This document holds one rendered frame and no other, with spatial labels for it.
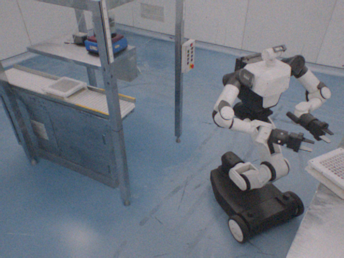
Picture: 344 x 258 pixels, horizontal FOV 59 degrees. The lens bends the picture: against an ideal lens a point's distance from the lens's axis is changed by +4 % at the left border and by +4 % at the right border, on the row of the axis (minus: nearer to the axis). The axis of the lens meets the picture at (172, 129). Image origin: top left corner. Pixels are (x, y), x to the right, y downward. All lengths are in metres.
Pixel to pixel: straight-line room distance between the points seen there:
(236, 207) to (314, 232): 0.98
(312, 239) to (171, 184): 1.54
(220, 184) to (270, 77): 1.07
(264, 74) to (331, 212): 0.81
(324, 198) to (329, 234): 0.21
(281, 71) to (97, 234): 1.78
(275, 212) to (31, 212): 1.95
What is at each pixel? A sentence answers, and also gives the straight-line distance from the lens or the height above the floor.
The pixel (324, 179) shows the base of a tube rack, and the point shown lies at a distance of 1.78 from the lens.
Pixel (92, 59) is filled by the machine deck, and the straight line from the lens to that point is 2.01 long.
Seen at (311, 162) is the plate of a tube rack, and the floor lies 0.93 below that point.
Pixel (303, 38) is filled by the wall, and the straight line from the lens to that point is 5.14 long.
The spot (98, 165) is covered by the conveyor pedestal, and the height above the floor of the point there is 0.23.
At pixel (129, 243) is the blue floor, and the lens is 2.44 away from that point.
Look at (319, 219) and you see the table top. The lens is 1.62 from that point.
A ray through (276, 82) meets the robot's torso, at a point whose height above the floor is 1.18.
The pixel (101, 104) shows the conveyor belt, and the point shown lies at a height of 0.83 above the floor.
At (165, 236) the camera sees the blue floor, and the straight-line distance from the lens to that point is 2.45.
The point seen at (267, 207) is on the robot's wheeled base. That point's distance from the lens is 2.48.
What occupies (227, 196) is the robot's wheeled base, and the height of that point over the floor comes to 0.17.
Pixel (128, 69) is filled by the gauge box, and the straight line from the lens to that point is 2.14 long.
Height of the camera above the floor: 2.02
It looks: 36 degrees down
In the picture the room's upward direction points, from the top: straight up
